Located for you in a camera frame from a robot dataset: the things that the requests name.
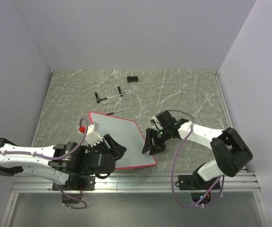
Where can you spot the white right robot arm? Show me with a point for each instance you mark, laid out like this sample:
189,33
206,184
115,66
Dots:
230,152

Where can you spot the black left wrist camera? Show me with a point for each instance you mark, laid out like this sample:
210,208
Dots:
93,137

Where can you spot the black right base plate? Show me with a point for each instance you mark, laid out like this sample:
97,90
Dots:
187,183

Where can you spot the aluminium mounting rail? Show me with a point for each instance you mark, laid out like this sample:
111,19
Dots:
144,182

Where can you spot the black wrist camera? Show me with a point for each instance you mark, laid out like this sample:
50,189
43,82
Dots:
165,121
93,137

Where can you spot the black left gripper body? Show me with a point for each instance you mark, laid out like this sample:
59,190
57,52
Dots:
98,149

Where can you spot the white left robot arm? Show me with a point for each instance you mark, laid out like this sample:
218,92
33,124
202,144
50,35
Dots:
70,166

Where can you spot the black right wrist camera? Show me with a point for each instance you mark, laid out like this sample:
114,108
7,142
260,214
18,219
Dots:
165,121

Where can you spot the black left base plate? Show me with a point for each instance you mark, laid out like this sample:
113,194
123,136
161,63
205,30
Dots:
73,183

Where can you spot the wire whiteboard easel stand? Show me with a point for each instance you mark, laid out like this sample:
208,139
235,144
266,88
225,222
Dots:
100,100

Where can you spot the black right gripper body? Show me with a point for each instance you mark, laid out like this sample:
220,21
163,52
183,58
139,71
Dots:
161,136

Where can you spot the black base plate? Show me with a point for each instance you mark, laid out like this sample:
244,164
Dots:
73,183
187,183

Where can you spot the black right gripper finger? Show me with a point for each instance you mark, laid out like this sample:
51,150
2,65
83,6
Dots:
157,149
148,145

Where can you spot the pink framed whiteboard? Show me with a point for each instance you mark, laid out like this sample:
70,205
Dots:
126,133

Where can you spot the yellow whiteboard eraser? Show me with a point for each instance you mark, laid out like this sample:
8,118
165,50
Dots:
132,79

